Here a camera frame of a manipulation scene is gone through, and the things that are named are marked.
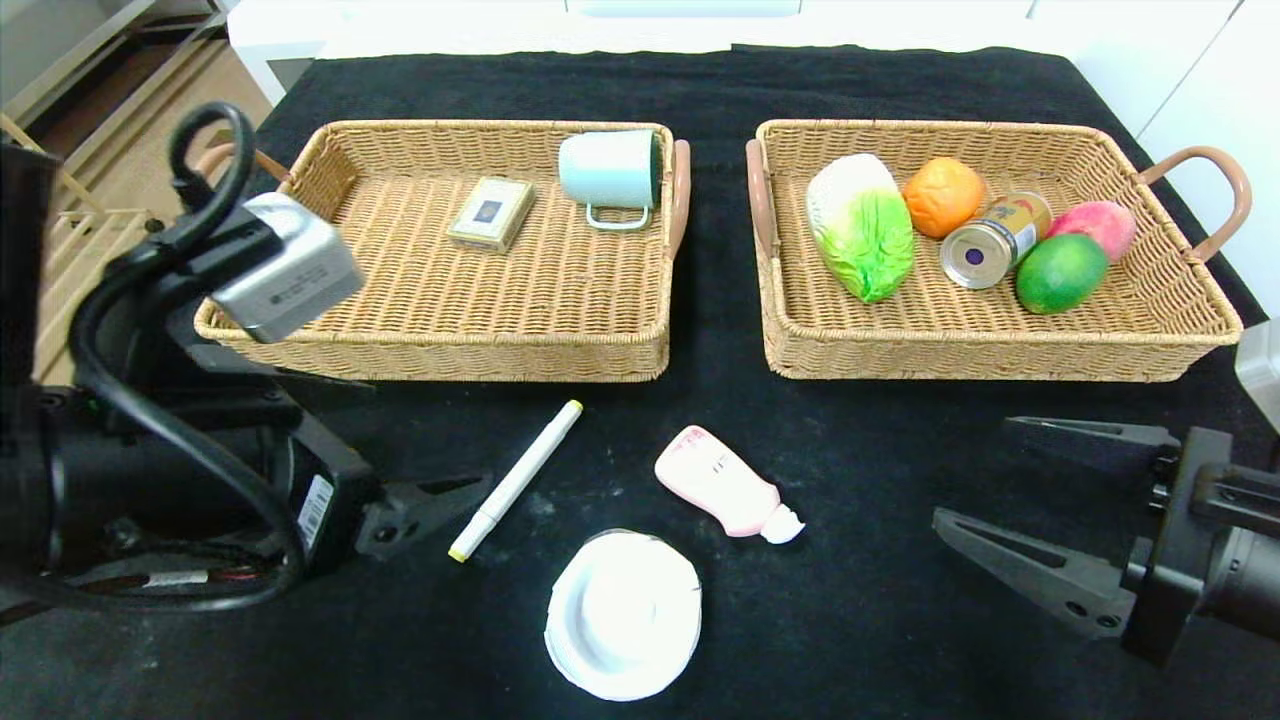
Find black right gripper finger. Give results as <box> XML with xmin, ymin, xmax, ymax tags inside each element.
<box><xmin>1002</xmin><ymin>415</ymin><xmax>1182</xmax><ymax>514</ymax></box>
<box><xmin>930</xmin><ymin>506</ymin><xmax>1151</xmax><ymax>641</ymax></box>

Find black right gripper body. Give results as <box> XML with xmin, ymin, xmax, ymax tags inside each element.
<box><xmin>1120</xmin><ymin>426</ymin><xmax>1280</xmax><ymax>670</ymax></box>

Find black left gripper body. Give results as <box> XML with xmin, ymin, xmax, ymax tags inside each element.
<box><xmin>197</xmin><ymin>412</ymin><xmax>382</xmax><ymax>578</ymax></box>

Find white marker yellow cap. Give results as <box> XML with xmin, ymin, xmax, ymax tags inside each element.
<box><xmin>448</xmin><ymin>399</ymin><xmax>584</xmax><ymax>563</ymax></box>

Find gold drink can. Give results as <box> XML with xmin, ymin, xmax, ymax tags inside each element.
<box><xmin>940</xmin><ymin>191</ymin><xmax>1054</xmax><ymax>291</ymax></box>

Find crushed white paper bowl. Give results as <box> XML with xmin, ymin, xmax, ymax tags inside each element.
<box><xmin>544</xmin><ymin>529</ymin><xmax>703</xmax><ymax>702</ymax></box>

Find white green napa cabbage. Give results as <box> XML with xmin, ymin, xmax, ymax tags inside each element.
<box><xmin>805</xmin><ymin>152</ymin><xmax>916</xmax><ymax>304</ymax></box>

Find green round fruit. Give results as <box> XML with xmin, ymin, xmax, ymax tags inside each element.
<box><xmin>1016</xmin><ymin>233</ymin><xmax>1109</xmax><ymax>315</ymax></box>

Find red pink peach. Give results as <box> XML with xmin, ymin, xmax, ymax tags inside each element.
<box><xmin>1045</xmin><ymin>201</ymin><xmax>1138</xmax><ymax>263</ymax></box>

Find orange fruit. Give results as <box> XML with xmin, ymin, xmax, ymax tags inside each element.
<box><xmin>902</xmin><ymin>157</ymin><xmax>988</xmax><ymax>239</ymax></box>

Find pink bottle white cap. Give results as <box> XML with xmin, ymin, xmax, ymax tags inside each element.
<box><xmin>654</xmin><ymin>425</ymin><xmax>806</xmax><ymax>546</ymax></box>

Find small card box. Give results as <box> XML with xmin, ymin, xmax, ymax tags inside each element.
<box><xmin>446</xmin><ymin>176</ymin><xmax>536</xmax><ymax>253</ymax></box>

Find mint green mug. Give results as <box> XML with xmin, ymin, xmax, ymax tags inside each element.
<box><xmin>557</xmin><ymin>129</ymin><xmax>663</xmax><ymax>232</ymax></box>

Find white table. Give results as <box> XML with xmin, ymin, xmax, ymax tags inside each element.
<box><xmin>228</xmin><ymin>0</ymin><xmax>1061</xmax><ymax>106</ymax></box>

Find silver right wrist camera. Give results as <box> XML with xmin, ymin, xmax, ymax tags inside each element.
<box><xmin>1235</xmin><ymin>318</ymin><xmax>1280</xmax><ymax>433</ymax></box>

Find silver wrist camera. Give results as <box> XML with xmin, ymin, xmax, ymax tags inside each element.
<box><xmin>1235</xmin><ymin>318</ymin><xmax>1280</xmax><ymax>433</ymax></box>
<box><xmin>208</xmin><ymin>192</ymin><xmax>366</xmax><ymax>345</ymax></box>

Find wicker basket brown handles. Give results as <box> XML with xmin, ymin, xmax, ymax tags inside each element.
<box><xmin>745</xmin><ymin>118</ymin><xmax>1253</xmax><ymax>384</ymax></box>
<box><xmin>190</xmin><ymin>119</ymin><xmax>693</xmax><ymax>384</ymax></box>

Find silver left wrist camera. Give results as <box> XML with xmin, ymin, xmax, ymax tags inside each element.
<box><xmin>208</xmin><ymin>192</ymin><xmax>366</xmax><ymax>345</ymax></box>

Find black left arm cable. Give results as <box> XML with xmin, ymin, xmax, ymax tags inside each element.
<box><xmin>70</xmin><ymin>100</ymin><xmax>306</xmax><ymax>613</ymax></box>

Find grey metal shelf frame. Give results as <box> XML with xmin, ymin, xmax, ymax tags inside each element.
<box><xmin>0</xmin><ymin>0</ymin><xmax>231</xmax><ymax>151</ymax></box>

